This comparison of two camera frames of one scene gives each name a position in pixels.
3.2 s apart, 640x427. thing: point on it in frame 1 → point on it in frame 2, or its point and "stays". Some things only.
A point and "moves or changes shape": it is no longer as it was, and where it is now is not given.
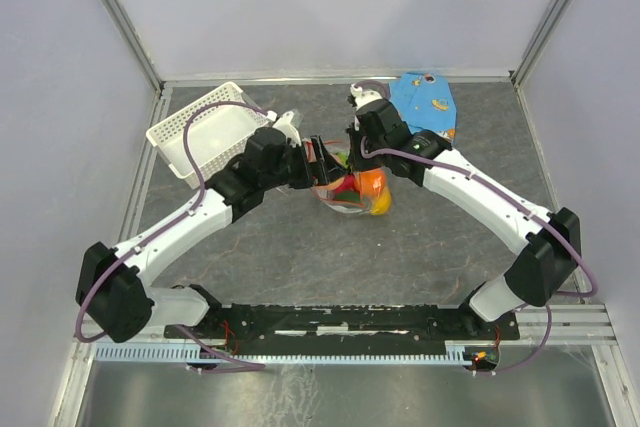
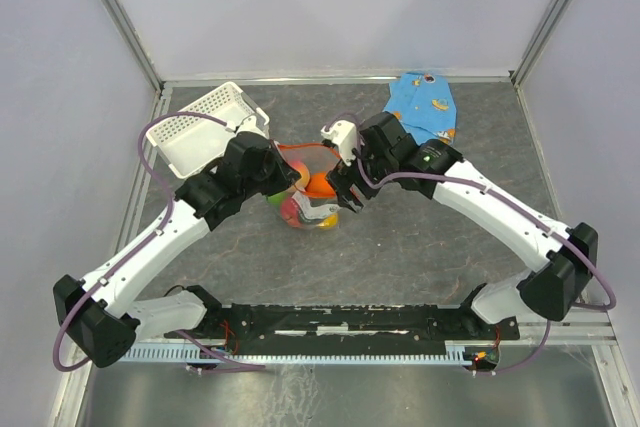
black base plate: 338,329 stays
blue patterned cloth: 426,103 stays
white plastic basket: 218,134 stays
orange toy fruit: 372,181 moves or changes shape
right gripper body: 358,161 → 342,177
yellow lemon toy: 382,202 → 331,222
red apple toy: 346,185 moves or changes shape
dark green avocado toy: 348,196 moves or changes shape
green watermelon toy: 343,157 moves or changes shape
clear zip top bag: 364,191 moves or changes shape
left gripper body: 296,170 → 276,178
